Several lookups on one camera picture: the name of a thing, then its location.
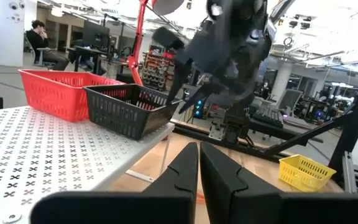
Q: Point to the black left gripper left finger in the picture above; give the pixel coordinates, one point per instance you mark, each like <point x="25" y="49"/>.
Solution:
<point x="166" y="205"/>

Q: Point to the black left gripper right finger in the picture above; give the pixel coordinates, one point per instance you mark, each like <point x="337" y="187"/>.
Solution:
<point x="244" y="205"/>

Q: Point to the black workstation cart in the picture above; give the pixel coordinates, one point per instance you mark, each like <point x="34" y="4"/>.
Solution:
<point x="291" y="130"/>

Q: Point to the person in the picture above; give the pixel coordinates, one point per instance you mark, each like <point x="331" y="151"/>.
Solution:
<point x="39" y="43"/>

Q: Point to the grey office chair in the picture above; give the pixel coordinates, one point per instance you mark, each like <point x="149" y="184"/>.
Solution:
<point x="291" y="99"/>

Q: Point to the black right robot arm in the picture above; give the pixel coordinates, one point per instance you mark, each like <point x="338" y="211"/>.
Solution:
<point x="236" y="121"/>

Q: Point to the white perforated shelf riser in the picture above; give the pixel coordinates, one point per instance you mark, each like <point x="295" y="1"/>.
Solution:
<point x="42" y="149"/>

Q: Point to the red plastic basket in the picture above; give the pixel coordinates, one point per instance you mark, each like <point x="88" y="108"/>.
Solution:
<point x="54" y="96"/>

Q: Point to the black monitor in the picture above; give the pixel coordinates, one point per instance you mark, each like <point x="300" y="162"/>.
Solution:
<point x="96" y="34"/>

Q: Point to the parts storage rack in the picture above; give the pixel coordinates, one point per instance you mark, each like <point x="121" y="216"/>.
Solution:
<point x="155" y="71"/>

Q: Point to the black plastic basket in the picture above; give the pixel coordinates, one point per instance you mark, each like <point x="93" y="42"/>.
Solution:
<point x="117" y="118"/>

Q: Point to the grey metal mounting plate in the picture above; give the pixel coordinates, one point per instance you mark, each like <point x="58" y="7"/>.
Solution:
<point x="217" y="132"/>

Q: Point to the white round pillar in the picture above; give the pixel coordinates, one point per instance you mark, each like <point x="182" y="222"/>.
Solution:
<point x="6" y="34"/>

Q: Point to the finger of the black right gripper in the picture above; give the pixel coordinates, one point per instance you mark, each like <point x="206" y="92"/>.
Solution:
<point x="180" y="81"/>
<point x="200" y="95"/>

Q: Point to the backlit computer keyboard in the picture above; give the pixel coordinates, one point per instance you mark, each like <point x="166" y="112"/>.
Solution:
<point x="267" y="116"/>

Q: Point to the white column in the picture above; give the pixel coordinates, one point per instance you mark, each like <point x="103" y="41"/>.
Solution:
<point x="281" y="82"/>

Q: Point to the red desk lamp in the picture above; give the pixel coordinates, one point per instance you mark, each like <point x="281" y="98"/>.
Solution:
<point x="138" y="37"/>

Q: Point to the computer with blue lights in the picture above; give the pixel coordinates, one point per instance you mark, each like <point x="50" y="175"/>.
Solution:
<point x="199" y="109"/>

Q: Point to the yellow plastic basket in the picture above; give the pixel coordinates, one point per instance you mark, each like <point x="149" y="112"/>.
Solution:
<point x="300" y="174"/>

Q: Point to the black desk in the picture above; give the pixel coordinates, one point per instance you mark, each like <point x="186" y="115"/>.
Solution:
<point x="85" y="51"/>

